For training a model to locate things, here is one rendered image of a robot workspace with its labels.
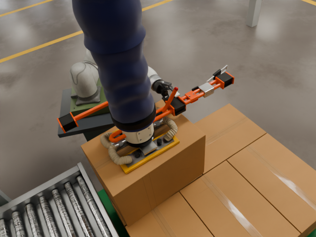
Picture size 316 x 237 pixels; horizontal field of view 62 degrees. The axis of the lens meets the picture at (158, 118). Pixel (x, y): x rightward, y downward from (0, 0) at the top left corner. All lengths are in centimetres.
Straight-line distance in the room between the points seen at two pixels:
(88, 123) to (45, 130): 130
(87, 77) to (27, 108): 183
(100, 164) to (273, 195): 106
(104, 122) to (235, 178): 98
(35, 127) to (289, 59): 321
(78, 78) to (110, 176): 76
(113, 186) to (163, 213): 46
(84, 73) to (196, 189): 106
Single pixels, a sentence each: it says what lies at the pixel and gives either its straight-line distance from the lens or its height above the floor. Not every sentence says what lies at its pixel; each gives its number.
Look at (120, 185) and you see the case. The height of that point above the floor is 94.
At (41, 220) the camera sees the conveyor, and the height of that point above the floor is 49.
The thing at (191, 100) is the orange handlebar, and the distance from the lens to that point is 147.
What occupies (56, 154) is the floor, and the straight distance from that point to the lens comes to 290.
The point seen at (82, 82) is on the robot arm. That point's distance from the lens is 186.
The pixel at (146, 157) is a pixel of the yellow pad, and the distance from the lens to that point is 139.
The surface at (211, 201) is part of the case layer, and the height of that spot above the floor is 54.
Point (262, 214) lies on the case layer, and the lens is 173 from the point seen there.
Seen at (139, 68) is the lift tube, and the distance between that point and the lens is 106.
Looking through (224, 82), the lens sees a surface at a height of 110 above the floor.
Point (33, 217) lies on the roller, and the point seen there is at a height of 55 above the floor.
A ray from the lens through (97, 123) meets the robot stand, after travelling 192.
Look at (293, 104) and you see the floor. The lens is 316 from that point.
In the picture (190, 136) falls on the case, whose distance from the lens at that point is 148.
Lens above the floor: 210
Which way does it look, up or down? 47 degrees down
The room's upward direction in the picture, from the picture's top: 9 degrees counter-clockwise
